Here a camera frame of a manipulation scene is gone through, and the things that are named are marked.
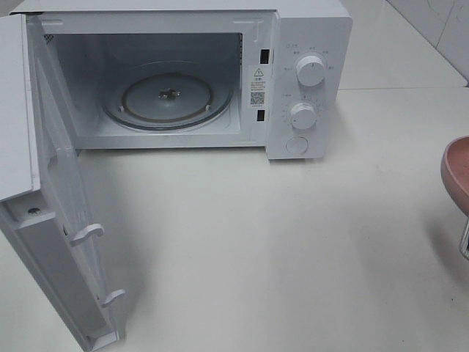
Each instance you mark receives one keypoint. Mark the round white door button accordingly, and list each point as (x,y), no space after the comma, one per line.
(297,145)

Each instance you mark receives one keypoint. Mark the pink round plate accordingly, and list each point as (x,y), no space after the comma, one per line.
(454,172)

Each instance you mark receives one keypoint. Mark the glass microwave turntable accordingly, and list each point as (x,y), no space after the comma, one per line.
(168,96)

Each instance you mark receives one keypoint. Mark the white microwave door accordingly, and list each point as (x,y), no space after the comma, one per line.
(44,211)

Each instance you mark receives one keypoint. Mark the upper white power knob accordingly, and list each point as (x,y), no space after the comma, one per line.
(310,69)

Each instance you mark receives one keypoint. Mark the white timer knob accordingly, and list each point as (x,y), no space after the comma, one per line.
(303,116)

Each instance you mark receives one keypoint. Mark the white microwave oven body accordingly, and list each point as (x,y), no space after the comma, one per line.
(262,39)

